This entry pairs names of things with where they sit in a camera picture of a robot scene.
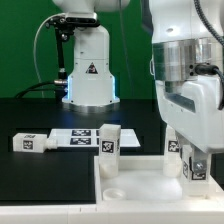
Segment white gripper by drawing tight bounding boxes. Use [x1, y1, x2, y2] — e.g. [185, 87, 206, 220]
[155, 76, 224, 174]

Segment white square tabletop tray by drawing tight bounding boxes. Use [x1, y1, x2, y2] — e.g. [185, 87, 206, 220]
[94, 156, 224, 210]

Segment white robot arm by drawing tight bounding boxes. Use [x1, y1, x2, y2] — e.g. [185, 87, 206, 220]
[53, 0, 224, 174]

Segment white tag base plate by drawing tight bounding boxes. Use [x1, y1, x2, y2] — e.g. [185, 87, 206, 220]
[49, 129, 140, 148]

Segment black base cables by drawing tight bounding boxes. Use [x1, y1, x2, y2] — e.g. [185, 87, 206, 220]
[14, 79, 69, 100]

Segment black camera stand pole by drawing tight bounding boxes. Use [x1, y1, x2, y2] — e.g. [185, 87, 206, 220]
[55, 28, 68, 101]

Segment black camera on stand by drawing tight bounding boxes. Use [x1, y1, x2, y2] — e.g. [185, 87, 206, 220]
[45, 12, 100, 28]

